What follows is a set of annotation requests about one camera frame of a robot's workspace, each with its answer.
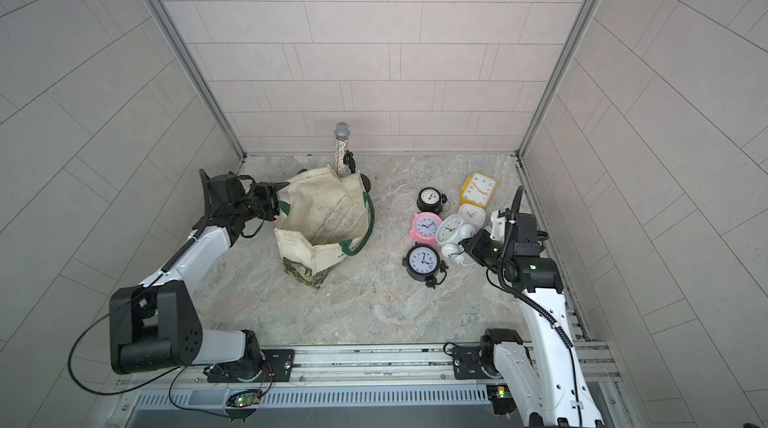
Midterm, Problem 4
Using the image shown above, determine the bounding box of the pink twin-bell alarm clock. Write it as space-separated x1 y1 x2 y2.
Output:
409 212 443 247

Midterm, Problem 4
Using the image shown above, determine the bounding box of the canvas bag with green handles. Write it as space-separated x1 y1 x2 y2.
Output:
274 167 375 289

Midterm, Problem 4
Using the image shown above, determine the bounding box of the black and white alarm clock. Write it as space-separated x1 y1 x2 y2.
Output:
401 243 448 289

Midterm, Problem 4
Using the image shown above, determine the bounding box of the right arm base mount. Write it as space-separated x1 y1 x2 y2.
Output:
443 342 500 380

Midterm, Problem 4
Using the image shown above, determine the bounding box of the right circuit board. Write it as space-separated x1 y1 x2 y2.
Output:
486 384 517 416

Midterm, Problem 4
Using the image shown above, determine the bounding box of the yellow square alarm clock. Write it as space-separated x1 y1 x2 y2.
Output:
459 173 498 209

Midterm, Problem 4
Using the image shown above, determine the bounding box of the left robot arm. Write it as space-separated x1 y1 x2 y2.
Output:
109 173 286 383

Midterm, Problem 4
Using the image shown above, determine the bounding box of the white square alarm clock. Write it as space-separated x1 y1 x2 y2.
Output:
458 203 487 230

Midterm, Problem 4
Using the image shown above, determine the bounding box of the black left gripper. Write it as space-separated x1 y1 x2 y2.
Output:
234 182 293 225

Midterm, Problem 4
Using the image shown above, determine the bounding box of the left green circuit board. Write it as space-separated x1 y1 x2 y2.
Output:
225 389 262 409

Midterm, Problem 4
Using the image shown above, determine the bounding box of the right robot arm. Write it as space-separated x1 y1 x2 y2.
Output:
461 229 605 427

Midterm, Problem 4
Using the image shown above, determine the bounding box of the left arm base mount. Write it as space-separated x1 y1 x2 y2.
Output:
203 349 296 383

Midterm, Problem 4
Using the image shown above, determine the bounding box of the small black alarm clock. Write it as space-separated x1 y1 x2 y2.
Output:
417 187 448 215

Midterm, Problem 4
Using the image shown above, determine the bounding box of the aluminium rail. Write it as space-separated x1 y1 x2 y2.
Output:
113 340 619 393

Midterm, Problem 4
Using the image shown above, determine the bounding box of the rhinestone stand with black base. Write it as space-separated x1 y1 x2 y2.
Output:
334 122 357 178

